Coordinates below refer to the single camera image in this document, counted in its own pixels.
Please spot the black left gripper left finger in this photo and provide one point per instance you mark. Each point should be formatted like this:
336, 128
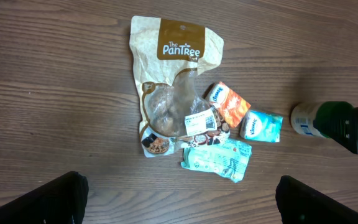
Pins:
62, 200

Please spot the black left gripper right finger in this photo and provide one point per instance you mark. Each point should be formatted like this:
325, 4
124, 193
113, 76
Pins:
299, 203

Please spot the green lid beige jar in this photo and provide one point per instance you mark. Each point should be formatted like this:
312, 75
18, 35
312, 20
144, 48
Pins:
318, 119

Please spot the teal wet wipes pack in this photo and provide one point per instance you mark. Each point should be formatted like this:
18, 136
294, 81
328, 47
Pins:
228, 159

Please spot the teal Kleenex tissue pack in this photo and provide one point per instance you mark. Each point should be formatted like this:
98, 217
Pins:
259, 126

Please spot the orange Kleenex tissue pack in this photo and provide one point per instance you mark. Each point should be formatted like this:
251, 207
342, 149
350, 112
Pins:
231, 106

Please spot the mixed beans printed bag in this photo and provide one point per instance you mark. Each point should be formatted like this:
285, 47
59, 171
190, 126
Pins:
154, 144

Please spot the brown Pantree mushroom bag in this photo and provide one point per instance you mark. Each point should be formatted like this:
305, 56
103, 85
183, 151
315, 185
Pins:
168, 56

